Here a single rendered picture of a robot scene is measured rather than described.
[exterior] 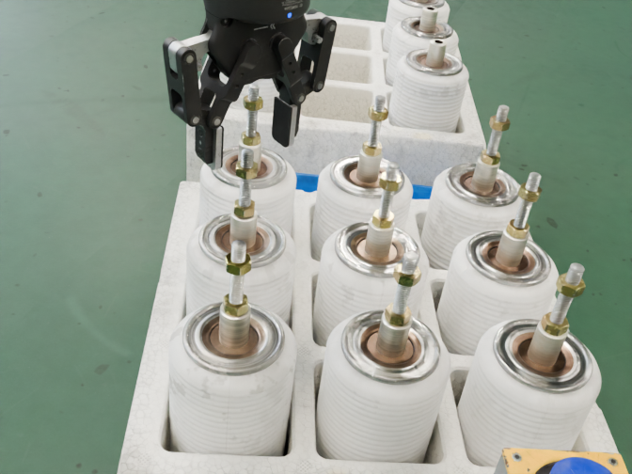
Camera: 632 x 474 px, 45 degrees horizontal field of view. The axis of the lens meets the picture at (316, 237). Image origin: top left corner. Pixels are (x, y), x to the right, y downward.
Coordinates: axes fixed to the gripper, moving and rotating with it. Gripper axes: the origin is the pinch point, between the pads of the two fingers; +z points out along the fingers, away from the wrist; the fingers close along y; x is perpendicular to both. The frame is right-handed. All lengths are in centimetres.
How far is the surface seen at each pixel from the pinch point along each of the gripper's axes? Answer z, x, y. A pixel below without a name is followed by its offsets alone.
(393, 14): 12, 37, 54
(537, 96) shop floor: 35, 34, 97
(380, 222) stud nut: 6.5, -7.7, 8.5
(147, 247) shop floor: 35.3, 31.4, 7.4
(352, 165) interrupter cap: 9.9, 4.3, 16.5
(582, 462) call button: 2.3, -33.6, -1.5
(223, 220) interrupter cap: 9.9, 3.1, 0.0
